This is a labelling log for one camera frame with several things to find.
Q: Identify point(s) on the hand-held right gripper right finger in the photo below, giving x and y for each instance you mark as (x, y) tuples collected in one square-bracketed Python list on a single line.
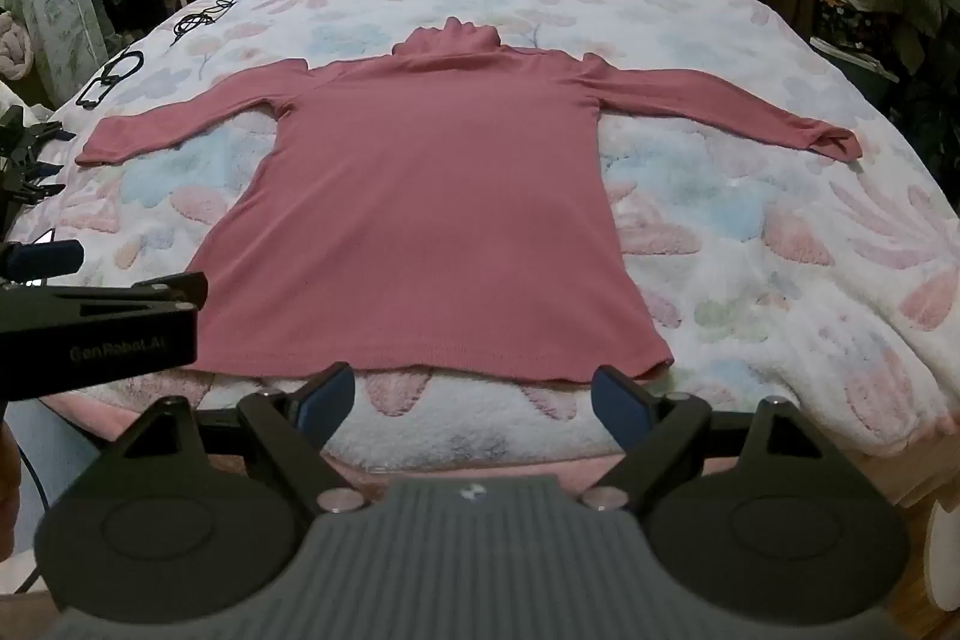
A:
[(619, 400)]

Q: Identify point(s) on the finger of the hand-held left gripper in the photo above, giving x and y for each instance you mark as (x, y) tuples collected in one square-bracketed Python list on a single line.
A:
[(161, 291), (52, 257)]

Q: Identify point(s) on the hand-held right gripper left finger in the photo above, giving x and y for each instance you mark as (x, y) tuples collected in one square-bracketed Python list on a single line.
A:
[(330, 396)]

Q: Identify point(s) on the pink turtleneck sweater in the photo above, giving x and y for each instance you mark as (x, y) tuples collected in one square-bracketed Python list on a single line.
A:
[(442, 197)]

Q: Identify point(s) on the dark pile of clothes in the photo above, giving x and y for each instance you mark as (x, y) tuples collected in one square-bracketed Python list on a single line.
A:
[(892, 33)]

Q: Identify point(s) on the black clamp stand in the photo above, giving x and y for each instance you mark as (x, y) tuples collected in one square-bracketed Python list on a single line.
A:
[(26, 153)]

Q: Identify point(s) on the pink mattress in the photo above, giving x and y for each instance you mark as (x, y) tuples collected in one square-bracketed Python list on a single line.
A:
[(480, 464)]

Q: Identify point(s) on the grey knotted cushion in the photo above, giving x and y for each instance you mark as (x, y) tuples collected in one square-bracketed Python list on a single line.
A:
[(13, 48)]

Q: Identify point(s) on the floral bedding bag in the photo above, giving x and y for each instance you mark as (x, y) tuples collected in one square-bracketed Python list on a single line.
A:
[(64, 18)]

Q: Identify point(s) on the white round object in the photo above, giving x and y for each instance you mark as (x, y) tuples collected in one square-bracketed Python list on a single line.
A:
[(946, 557)]

